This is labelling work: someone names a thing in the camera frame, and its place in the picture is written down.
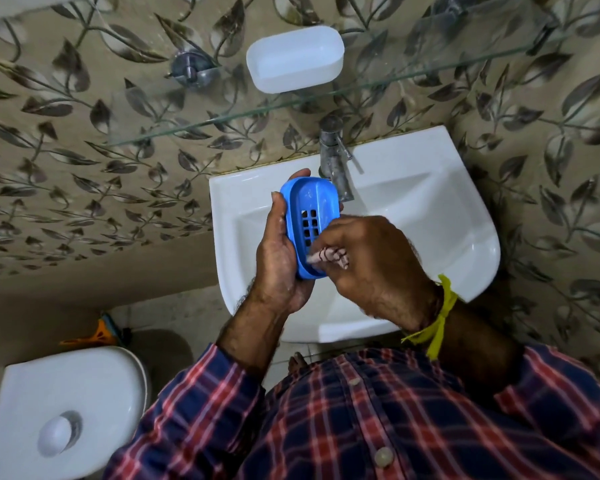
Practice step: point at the orange and blue brush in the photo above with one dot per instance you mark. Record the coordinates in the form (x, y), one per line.
(97, 334)

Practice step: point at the person's left hand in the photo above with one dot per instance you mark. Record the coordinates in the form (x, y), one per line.
(278, 264)

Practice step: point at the person's left thumb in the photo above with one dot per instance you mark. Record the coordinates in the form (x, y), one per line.
(281, 219)

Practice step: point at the chrome basin tap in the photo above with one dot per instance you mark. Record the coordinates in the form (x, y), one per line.
(336, 157)

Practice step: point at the blue plastic soap dish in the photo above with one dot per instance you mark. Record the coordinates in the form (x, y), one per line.
(307, 224)

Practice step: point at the white plastic soap tray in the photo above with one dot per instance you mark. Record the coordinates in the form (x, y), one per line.
(295, 59)

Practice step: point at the striped toothbrush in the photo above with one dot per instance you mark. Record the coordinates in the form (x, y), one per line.
(330, 255)

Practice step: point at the yellow wrist thread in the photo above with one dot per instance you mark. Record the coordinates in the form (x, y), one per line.
(437, 319)

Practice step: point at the person's right forearm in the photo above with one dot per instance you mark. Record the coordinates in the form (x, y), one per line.
(472, 344)

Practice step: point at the white ceramic wash basin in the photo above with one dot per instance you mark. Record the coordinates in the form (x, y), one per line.
(415, 219)

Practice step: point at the person's right hand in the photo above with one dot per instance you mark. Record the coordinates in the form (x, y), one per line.
(375, 269)

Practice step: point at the person's left forearm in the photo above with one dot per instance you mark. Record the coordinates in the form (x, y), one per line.
(255, 329)

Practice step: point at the person's right fingers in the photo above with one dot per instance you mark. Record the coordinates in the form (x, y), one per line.
(332, 244)

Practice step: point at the glass wall shelf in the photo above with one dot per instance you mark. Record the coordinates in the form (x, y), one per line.
(330, 69)

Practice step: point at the white toilet cistern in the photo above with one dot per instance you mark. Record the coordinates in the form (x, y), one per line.
(65, 414)

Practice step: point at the plaid shirt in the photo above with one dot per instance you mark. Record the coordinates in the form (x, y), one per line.
(380, 419)

